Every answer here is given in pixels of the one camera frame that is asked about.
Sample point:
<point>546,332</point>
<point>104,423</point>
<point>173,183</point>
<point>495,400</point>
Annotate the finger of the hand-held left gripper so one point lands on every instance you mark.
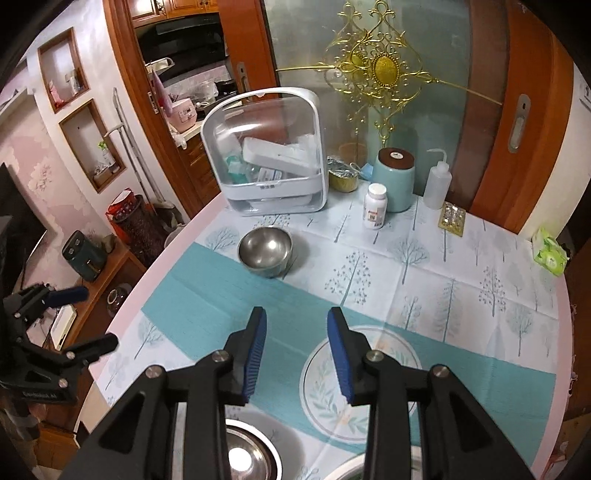
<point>64,296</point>
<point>87,347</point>

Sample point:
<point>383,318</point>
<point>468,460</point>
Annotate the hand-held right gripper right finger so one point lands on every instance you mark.
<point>339,360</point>

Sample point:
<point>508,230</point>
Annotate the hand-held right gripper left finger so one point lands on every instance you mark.
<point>254,355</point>

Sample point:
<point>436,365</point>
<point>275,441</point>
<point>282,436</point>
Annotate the pink steel-lined bowl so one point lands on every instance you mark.
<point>249,461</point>

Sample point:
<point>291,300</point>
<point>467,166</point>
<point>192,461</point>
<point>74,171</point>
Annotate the large white plate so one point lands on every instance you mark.
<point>346,468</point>

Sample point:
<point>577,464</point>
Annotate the stainless steel bowl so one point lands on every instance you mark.
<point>263,247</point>

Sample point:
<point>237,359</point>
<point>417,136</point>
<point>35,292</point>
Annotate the white router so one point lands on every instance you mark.
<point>62,327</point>

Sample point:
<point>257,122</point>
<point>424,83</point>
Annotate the dark green air fryer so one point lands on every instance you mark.
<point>83,256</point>

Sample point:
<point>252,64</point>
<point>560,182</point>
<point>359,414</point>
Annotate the glass bowl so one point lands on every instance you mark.
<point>118,299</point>

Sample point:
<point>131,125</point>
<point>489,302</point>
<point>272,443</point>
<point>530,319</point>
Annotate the wooden cabinet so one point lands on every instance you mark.
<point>124,265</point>

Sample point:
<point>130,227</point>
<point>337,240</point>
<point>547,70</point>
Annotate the black television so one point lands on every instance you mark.
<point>14,221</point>

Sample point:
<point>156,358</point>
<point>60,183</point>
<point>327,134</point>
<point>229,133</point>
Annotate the red basket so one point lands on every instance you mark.
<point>134,221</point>

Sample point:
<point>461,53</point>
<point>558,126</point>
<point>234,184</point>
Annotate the mop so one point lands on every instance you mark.
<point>138,175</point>

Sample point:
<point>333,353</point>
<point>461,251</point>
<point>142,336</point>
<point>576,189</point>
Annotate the white pill bottle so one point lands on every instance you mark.
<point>375,207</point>

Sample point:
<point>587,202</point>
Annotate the small tin jar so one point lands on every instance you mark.
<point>344,182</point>

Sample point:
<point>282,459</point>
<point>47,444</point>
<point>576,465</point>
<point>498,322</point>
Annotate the gold blister pack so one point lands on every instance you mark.
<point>451,219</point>

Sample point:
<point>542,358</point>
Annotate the teal canister with wooden lid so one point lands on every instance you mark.
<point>397,184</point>

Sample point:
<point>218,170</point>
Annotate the clear squeeze bottle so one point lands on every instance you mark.
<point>436,189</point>

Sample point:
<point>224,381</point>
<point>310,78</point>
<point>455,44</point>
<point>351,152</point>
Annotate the pink rice cooker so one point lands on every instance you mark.
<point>182,114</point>

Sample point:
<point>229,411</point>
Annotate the white clear storage box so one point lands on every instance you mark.
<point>258,138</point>

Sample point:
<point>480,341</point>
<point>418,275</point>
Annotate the green tissue pack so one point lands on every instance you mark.
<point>549,254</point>

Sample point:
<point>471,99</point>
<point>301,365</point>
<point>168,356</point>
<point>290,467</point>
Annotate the golden door ornament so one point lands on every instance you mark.
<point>385,69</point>

